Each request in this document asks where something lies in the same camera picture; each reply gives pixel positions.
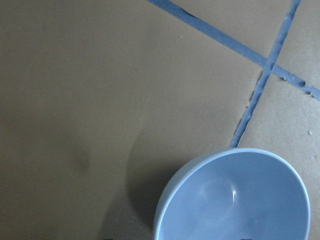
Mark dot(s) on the blue bowl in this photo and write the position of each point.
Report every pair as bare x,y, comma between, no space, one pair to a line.
234,194

